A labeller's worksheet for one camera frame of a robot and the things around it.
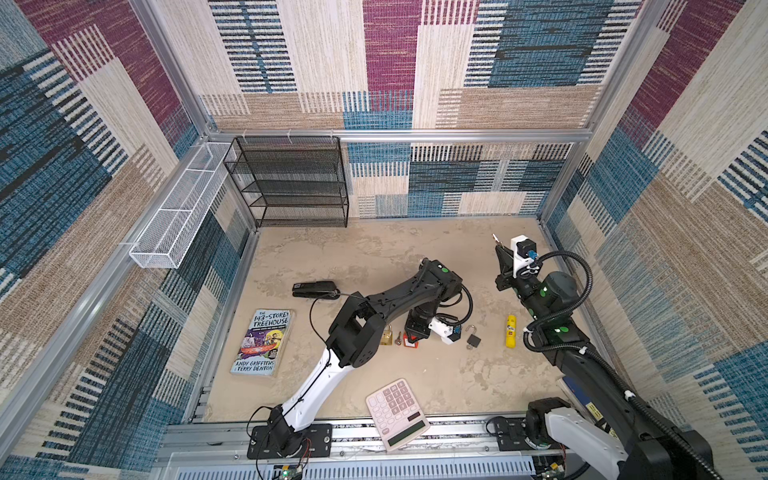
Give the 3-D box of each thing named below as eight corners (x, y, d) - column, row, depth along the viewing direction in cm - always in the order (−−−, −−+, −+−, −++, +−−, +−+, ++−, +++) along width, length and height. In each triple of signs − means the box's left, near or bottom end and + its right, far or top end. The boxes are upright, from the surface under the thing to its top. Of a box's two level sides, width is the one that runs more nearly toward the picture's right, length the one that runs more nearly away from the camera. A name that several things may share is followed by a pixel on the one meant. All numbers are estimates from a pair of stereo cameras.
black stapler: (294, 299, 101) (290, 291, 97) (296, 289, 104) (292, 281, 100) (339, 299, 101) (337, 291, 97) (340, 289, 103) (338, 281, 100)
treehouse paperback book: (219, 378, 86) (213, 374, 83) (240, 315, 98) (236, 309, 95) (280, 378, 85) (276, 373, 83) (294, 314, 98) (291, 309, 95)
